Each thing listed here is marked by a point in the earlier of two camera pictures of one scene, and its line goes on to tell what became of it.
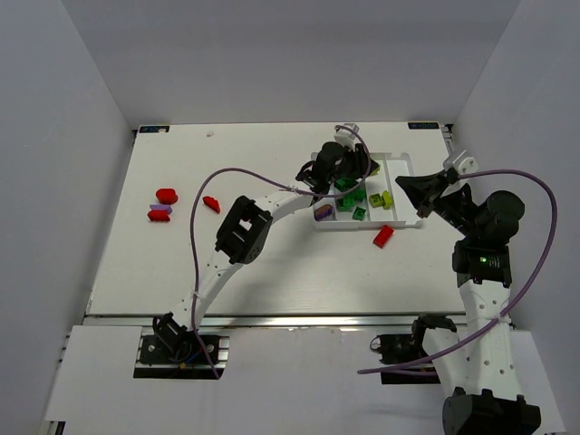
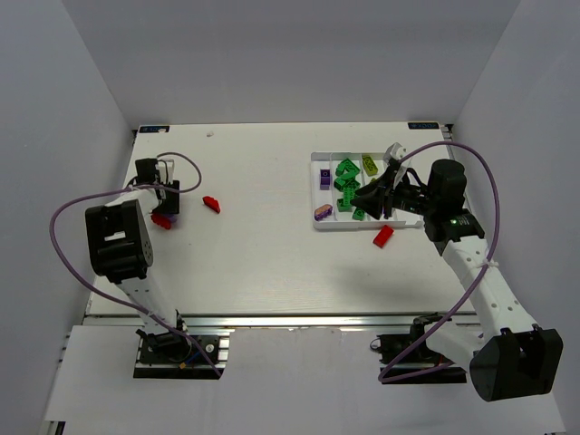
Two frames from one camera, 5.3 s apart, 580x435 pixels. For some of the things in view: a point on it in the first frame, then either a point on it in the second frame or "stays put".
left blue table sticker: (153, 129) stays put
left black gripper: (358, 159) -> (169, 198)
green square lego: (342, 207) stays put
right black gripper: (443, 190) -> (387, 195)
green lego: (344, 183) stays put
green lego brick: (359, 213) stays put
